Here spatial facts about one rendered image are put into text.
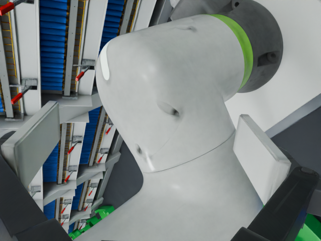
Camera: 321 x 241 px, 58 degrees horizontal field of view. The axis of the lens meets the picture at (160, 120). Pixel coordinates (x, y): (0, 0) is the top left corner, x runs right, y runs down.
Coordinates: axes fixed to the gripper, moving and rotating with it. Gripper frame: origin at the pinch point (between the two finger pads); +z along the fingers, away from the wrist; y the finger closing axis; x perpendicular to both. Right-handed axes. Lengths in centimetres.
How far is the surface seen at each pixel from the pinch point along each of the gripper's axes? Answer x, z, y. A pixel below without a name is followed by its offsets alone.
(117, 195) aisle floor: -118, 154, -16
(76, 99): -24, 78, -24
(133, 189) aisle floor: -100, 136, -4
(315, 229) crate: -53, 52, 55
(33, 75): -12, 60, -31
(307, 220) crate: -51, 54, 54
